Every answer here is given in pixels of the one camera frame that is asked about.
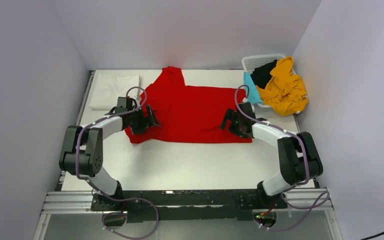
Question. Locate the black t-shirt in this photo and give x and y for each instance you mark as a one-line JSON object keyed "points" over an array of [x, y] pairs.
{"points": [[262, 75]]}

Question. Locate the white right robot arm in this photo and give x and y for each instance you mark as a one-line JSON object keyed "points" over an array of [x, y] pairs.
{"points": [[299, 160]]}

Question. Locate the yellow t-shirt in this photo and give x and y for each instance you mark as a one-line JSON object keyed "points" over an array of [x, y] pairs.
{"points": [[285, 92]]}

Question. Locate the folded white t-shirt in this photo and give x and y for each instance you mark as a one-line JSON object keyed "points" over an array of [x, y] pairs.
{"points": [[108, 88]]}

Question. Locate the white plastic laundry basket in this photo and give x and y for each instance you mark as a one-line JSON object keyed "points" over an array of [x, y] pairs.
{"points": [[249, 63]]}

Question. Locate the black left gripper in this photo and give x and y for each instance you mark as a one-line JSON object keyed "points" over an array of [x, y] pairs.
{"points": [[148, 122]]}

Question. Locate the aluminium frame rail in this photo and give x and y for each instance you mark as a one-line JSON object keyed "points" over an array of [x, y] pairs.
{"points": [[86, 202]]}

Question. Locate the red t-shirt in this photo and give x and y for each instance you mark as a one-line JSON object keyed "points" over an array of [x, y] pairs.
{"points": [[186, 113]]}

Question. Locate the teal t-shirt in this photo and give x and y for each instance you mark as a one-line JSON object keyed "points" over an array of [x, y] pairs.
{"points": [[252, 94]]}

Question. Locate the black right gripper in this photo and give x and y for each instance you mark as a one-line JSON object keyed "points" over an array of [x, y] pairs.
{"points": [[231, 115]]}

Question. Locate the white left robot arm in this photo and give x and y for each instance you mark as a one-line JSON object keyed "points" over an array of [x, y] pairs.
{"points": [[82, 153]]}

